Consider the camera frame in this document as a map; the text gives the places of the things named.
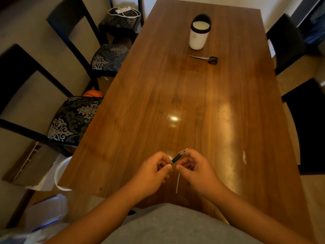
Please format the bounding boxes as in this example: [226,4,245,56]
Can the person's left hand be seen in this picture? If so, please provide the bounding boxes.
[129,151,174,201]

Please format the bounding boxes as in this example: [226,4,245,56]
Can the person's right hand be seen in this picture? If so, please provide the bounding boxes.
[175,149,225,199]

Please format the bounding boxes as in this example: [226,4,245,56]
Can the black pen with metal tip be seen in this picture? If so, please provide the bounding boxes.
[169,148,188,165]

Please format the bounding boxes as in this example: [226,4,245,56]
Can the person's right forearm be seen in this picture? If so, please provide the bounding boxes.
[203,182,316,244]

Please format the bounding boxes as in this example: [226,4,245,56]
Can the person's left forearm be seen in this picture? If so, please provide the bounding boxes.
[44,181,152,244]

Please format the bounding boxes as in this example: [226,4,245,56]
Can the grey shirt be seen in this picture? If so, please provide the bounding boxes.
[101,203,263,244]

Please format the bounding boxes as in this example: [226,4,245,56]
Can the white round plastic basket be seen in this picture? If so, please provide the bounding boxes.
[54,156,73,191]

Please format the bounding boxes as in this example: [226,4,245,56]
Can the black chair with patterned seat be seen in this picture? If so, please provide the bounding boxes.
[46,0,132,91]
[0,44,104,156]
[98,0,145,45]

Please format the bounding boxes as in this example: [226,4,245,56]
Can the orange basketball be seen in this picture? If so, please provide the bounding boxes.
[82,89,104,98]

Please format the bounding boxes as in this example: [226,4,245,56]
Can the clear plastic storage box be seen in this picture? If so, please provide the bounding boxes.
[23,194,68,233]

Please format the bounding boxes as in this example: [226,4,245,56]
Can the white cup with black rim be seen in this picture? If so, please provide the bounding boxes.
[189,14,212,50]

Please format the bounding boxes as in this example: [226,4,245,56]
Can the black-handled scissors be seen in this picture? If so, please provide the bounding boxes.
[189,55,218,65]

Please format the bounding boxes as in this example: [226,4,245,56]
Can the white power strip with cable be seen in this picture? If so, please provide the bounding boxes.
[107,6,142,19]

